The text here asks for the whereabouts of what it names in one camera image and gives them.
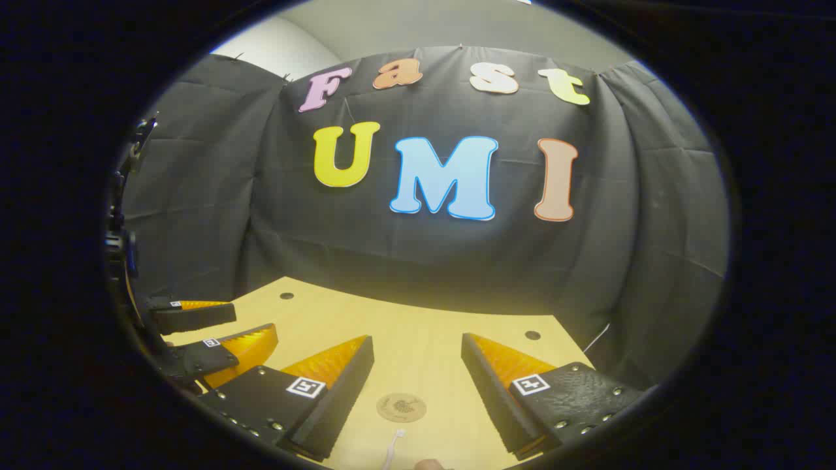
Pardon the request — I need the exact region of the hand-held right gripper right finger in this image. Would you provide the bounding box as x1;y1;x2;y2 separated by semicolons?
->
461;332;647;461

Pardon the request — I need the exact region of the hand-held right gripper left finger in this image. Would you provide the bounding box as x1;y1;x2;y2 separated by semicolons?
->
196;335;375;462

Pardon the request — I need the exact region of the round wooden coaster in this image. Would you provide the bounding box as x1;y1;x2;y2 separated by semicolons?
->
376;392;428;424

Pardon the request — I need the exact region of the pale pink toothbrush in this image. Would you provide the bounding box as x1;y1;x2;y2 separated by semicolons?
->
382;428;407;470

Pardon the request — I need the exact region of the light wooden desktop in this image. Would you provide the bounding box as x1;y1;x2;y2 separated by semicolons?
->
160;275;595;470

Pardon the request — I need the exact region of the black backdrop cloth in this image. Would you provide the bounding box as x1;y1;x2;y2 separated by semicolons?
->
121;44;730;392

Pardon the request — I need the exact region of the thin white cable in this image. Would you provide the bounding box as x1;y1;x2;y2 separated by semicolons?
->
583;323;611;354

